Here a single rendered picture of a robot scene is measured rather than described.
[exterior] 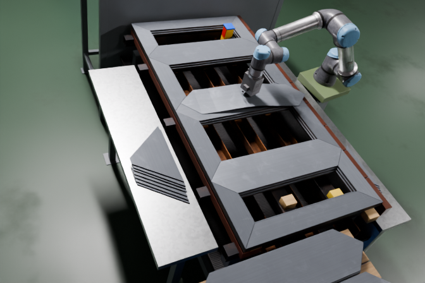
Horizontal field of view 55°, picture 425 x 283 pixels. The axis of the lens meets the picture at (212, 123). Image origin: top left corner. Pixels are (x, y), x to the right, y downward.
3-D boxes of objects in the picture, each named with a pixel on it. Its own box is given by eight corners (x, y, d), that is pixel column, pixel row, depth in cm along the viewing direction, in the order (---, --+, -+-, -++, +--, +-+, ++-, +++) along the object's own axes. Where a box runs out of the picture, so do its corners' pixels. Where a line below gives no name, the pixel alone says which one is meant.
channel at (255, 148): (308, 253, 183) (312, 248, 179) (178, 36, 279) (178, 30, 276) (322, 248, 186) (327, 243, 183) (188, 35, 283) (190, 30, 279)
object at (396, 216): (379, 233, 201) (382, 230, 199) (257, 67, 277) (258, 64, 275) (408, 222, 209) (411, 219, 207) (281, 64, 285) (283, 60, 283)
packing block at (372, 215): (366, 223, 188) (370, 219, 185) (360, 214, 191) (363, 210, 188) (375, 220, 191) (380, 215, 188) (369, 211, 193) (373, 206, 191)
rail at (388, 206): (379, 216, 194) (386, 209, 190) (233, 23, 288) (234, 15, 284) (386, 213, 195) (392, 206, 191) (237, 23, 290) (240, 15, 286)
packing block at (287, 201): (284, 210, 184) (286, 206, 181) (278, 201, 187) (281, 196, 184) (295, 207, 187) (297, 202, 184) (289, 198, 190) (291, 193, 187)
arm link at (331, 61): (332, 60, 268) (341, 43, 258) (344, 74, 260) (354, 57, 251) (317, 62, 262) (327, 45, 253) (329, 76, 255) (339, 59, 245)
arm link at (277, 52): (281, 39, 211) (263, 41, 206) (292, 53, 204) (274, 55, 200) (276, 51, 216) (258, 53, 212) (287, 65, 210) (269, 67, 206)
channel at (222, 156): (269, 268, 174) (272, 263, 171) (148, 39, 271) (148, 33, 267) (284, 263, 178) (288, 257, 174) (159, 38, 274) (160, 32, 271)
